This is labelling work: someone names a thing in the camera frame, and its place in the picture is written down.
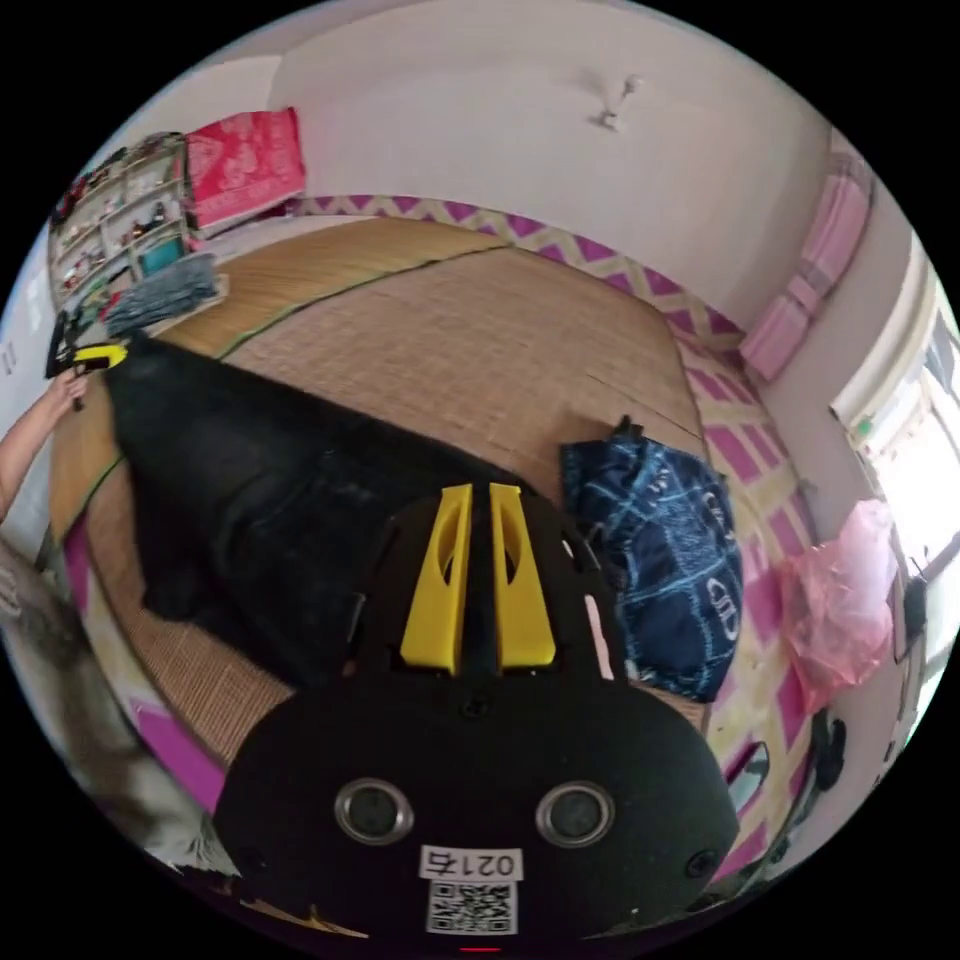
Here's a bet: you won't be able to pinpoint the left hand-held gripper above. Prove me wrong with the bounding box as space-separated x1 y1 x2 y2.
44 309 131 414

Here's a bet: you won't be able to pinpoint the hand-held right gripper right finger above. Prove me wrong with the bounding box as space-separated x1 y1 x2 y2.
488 482 558 671

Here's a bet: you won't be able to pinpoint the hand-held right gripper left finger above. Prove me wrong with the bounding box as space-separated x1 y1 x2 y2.
399 483 475 675

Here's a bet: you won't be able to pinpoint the black jeans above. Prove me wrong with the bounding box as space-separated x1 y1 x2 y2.
103 333 601 688

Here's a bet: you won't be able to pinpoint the person's left forearm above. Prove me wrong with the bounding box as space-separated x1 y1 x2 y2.
0 395 70 523

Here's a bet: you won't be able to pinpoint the grey garment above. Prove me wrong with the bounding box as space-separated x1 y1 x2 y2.
103 251 231 339

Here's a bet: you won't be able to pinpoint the open shelf with small items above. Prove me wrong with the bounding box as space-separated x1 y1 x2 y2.
46 131 198 325

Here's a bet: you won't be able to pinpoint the dark blue patterned garment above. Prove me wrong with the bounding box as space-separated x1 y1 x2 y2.
559 414 745 705

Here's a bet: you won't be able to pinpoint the red printed pillow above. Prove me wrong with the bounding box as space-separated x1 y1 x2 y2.
183 107 309 231

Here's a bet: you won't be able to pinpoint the bed with woven mat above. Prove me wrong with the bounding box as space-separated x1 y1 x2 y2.
50 193 830 879

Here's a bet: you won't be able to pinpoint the pink plastic bag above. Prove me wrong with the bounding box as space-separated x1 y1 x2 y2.
776 498 898 714

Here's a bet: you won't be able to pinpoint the person's body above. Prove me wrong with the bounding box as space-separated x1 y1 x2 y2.
0 536 241 883

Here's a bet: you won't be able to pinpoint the window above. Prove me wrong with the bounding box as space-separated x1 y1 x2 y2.
828 232 960 676

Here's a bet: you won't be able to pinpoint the white ceiling fan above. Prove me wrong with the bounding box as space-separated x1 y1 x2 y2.
577 71 648 135

